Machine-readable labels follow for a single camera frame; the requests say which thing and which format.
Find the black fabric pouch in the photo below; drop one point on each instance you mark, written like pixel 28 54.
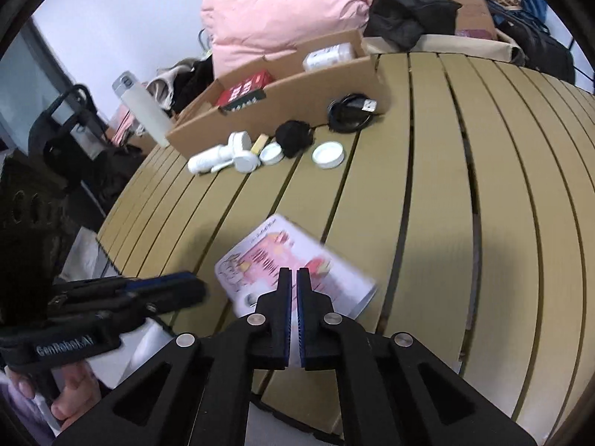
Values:
pixel 292 137

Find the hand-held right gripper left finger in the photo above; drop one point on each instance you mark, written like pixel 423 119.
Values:
pixel 284 320

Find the small white round jar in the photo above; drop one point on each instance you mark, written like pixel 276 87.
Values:
pixel 272 154

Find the cardboard box with clothes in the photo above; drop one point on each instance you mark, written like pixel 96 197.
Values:
pixel 142 141

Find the red black box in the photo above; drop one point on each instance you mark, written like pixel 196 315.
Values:
pixel 244 89

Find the person's left hand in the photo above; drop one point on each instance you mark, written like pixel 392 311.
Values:
pixel 76 395

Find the shallow cardboard tray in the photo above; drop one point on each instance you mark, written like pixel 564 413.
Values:
pixel 297 97

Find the black backpack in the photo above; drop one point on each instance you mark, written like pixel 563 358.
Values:
pixel 544 46

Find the pink down jacket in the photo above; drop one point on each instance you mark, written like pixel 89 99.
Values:
pixel 279 9

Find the small white carton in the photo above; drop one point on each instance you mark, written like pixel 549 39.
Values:
pixel 327 55

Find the pink printed booklet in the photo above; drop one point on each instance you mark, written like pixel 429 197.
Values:
pixel 279 246

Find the beige garment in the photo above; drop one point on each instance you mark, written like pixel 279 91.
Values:
pixel 162 86

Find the small yellow item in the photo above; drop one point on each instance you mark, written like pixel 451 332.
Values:
pixel 259 145

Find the open cardboard box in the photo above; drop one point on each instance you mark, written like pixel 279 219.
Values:
pixel 474 9

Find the black cloth bundle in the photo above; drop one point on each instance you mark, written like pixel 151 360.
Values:
pixel 409 14

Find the pink bag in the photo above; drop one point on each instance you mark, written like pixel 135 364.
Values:
pixel 122 125

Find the glass door with dark frame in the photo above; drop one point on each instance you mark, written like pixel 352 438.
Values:
pixel 28 83

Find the black garment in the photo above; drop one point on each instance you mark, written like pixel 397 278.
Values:
pixel 195 83

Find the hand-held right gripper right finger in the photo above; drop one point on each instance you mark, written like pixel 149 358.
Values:
pixel 302 325

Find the white handheld fan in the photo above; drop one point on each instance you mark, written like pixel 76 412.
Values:
pixel 209 158

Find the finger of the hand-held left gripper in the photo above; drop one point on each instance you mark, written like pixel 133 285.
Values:
pixel 181 295
pixel 158 281

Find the white thermos bottle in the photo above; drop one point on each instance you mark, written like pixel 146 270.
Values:
pixel 144 111

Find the black stroller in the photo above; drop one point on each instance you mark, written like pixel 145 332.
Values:
pixel 60 125

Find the beige canvas bag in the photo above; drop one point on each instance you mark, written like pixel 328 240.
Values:
pixel 465 47

